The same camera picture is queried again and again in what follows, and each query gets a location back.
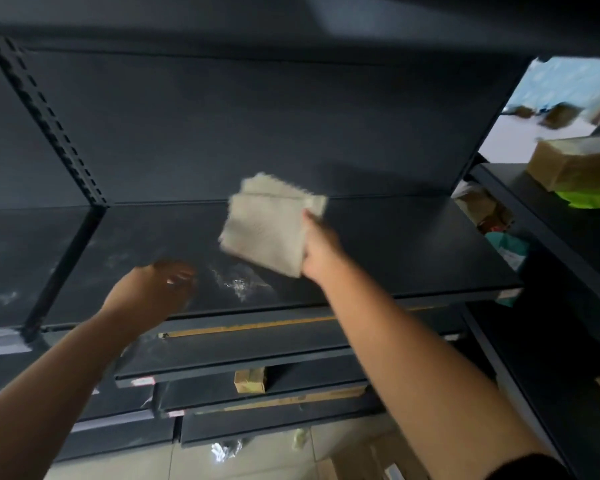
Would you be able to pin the person's right hand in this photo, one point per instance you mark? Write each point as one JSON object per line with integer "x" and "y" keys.
{"x": 321, "y": 252}

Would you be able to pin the person's left hand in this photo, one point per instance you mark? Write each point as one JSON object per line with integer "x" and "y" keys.
{"x": 145, "y": 292}

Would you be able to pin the person's left fingers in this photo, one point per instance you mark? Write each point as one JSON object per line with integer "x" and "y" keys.
{"x": 182, "y": 279}

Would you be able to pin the person's right thumb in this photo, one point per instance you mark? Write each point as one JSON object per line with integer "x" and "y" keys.
{"x": 311, "y": 229}

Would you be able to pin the grey cleaning cloth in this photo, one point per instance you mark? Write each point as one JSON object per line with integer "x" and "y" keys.
{"x": 269, "y": 225}

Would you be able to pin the person's left forearm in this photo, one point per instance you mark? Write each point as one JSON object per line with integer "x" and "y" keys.
{"x": 47, "y": 389}

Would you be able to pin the person's right forearm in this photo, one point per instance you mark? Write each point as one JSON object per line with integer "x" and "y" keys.
{"x": 420, "y": 374}

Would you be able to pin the small cardboard box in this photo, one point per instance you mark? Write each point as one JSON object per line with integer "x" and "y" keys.
{"x": 249, "y": 380}

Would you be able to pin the crumpled clear plastic wrap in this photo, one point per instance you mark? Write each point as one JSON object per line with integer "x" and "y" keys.
{"x": 226, "y": 449}

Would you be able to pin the teal and white packet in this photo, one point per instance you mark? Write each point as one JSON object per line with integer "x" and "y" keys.
{"x": 507, "y": 249}

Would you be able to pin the flat cardboard box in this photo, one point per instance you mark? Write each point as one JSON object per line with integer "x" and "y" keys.
{"x": 375, "y": 459}

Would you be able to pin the dark metal side shelving unit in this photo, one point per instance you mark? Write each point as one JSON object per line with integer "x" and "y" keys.
{"x": 555, "y": 304}

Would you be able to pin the brown cardboard box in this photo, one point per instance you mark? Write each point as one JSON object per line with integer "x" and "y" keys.
{"x": 575, "y": 162}

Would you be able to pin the green plastic bag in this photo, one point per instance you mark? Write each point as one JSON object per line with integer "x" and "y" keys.
{"x": 590, "y": 198}

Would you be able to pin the black sleeve cuff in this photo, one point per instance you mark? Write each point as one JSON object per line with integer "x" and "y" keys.
{"x": 530, "y": 468}

